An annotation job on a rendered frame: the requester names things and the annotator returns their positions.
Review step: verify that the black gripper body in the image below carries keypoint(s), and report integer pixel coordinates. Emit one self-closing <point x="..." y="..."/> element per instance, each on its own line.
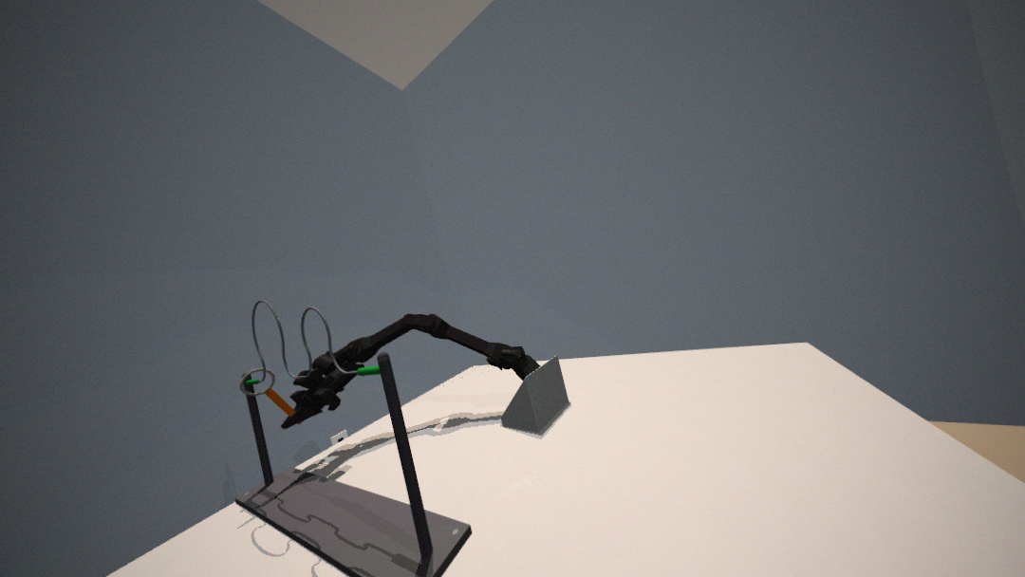
<point x="326" y="395"/>

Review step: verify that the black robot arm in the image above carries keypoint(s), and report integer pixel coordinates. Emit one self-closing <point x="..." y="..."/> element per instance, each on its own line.
<point x="362" y="349"/>

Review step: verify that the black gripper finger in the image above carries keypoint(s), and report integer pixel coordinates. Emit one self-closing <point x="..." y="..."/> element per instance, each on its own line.
<point x="307" y="410"/>
<point x="298" y="405"/>

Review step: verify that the orange handle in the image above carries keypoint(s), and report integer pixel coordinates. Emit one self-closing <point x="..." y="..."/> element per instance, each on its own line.
<point x="269" y="392"/>

